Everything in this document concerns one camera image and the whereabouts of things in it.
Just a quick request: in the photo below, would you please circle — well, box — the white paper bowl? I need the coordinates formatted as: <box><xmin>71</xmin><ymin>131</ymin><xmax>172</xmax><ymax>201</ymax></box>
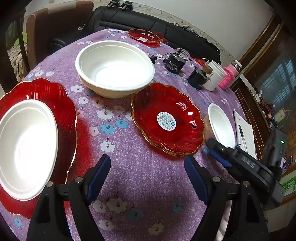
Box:
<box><xmin>203</xmin><ymin>103</ymin><xmax>236</xmax><ymax>149</ymax></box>
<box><xmin>1</xmin><ymin>99</ymin><xmax>58</xmax><ymax>201</ymax></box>

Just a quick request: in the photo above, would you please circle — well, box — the black pen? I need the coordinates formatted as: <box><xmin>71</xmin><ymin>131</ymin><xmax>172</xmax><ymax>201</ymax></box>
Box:
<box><xmin>238</xmin><ymin>124</ymin><xmax>246</xmax><ymax>147</ymax></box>

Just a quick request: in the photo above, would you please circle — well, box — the wooden side cabinet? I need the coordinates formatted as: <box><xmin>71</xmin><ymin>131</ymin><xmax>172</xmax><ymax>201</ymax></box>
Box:
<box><xmin>231</xmin><ymin>74</ymin><xmax>296</xmax><ymax>207</ymax></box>

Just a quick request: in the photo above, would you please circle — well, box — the white plastic jar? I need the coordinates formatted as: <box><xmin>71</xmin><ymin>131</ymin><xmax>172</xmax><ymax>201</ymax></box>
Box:
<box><xmin>203</xmin><ymin>60</ymin><xmax>226</xmax><ymax>91</ymax></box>

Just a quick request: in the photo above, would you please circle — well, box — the white notebook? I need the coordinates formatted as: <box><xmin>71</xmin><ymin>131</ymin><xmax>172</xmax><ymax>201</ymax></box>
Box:
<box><xmin>233</xmin><ymin>109</ymin><xmax>257</xmax><ymax>159</ymax></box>

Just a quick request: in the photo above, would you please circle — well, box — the far red plate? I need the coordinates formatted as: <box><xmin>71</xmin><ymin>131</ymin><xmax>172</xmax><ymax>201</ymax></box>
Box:
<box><xmin>128</xmin><ymin>29</ymin><xmax>161</xmax><ymax>45</ymax></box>

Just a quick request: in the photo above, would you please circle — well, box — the black device with cork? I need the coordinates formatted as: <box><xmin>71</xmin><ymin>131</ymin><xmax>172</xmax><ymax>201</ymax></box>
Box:
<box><xmin>187</xmin><ymin>65</ymin><xmax>213</xmax><ymax>90</ymax></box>

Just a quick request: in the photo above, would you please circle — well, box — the brown fabric armchair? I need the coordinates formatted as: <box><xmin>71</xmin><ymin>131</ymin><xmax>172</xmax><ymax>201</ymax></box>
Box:
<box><xmin>26</xmin><ymin>1</ymin><xmax>94</xmax><ymax>69</ymax></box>

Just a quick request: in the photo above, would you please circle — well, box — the small black plug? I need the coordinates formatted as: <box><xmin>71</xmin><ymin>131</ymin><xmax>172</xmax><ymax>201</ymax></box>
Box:
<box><xmin>148</xmin><ymin>54</ymin><xmax>158</xmax><ymax>64</ymax></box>

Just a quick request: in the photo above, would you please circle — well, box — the red gold-rimmed plate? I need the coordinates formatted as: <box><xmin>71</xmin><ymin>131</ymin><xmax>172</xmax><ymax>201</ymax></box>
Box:
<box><xmin>131</xmin><ymin>82</ymin><xmax>205</xmax><ymax>157</ymax></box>

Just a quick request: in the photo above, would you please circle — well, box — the pink sleeved thermos bottle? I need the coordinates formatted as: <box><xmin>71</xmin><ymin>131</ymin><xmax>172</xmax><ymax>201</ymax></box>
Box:
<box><xmin>218</xmin><ymin>60</ymin><xmax>242</xmax><ymax>90</ymax></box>

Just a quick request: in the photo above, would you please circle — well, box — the red plastic bag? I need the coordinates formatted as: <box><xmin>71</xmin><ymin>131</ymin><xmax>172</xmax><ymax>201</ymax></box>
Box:
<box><xmin>163</xmin><ymin>30</ymin><xmax>216</xmax><ymax>66</ymax></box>

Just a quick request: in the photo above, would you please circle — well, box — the beige plastic bowl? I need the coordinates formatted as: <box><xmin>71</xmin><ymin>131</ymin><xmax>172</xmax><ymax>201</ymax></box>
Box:
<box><xmin>78</xmin><ymin>75</ymin><xmax>150</xmax><ymax>99</ymax></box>

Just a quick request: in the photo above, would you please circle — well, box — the red wedding plate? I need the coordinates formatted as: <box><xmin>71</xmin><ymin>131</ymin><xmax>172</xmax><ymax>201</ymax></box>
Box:
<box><xmin>1</xmin><ymin>78</ymin><xmax>77</xmax><ymax>218</ymax></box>

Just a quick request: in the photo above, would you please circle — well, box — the purple floral tablecloth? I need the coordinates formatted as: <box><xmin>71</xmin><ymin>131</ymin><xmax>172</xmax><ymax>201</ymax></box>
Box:
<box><xmin>0</xmin><ymin>28</ymin><xmax>258</xmax><ymax>241</ymax></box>

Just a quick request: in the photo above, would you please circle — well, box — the black leather sofa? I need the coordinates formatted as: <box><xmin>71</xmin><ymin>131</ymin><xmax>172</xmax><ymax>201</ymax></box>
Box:
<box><xmin>47</xmin><ymin>6</ymin><xmax>221</xmax><ymax>64</ymax></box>

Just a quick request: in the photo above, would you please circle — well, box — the dark wooden chair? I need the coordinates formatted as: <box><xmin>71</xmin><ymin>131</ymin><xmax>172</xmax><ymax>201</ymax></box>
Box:
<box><xmin>1</xmin><ymin>9</ymin><xmax>30</xmax><ymax>93</ymax></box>

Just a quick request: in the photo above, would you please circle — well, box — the black power adapter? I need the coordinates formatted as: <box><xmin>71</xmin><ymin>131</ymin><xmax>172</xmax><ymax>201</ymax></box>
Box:
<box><xmin>163</xmin><ymin>48</ymin><xmax>187</xmax><ymax>74</ymax></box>

